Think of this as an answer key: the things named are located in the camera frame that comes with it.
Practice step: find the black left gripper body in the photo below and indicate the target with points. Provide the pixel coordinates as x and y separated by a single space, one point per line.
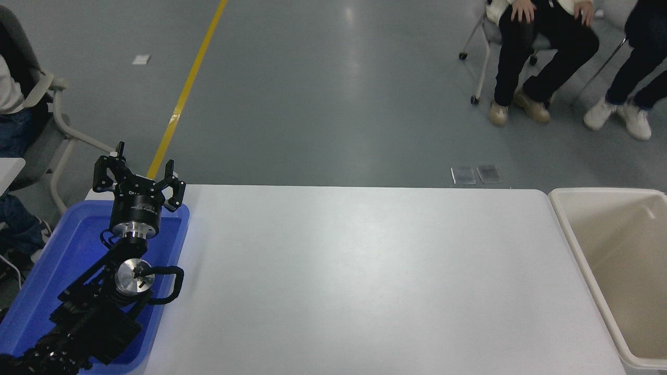
135 205

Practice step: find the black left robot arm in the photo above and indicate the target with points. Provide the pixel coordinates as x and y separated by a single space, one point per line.
88 320

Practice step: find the person's right hand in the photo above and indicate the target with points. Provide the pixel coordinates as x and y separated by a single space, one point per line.
522 10

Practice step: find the person's left hand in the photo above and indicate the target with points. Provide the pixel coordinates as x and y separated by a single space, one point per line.
584 9

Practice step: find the grey office chair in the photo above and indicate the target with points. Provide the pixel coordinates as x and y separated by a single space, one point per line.
41 151

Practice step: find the blue plastic tray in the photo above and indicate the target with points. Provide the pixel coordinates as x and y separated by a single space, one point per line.
62 245

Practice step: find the small white side table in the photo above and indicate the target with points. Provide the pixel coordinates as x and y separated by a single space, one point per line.
8 172

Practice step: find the person in blue trousers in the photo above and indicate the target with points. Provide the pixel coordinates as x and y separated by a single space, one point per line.
10 130

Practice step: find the metal floor plate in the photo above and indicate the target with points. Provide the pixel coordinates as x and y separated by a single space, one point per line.
463 175
490 174

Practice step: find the grey chair on castors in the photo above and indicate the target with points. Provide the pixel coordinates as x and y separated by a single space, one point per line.
491 32

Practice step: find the person in black trousers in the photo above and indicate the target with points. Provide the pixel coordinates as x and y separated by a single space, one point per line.
508 52

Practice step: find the thin metal chair leg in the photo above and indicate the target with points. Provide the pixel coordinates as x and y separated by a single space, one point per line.
607 60

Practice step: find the large pale bin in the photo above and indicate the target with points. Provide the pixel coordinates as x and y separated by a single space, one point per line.
625 271

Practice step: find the person in white shoes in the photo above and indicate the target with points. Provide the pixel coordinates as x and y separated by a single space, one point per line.
638 57

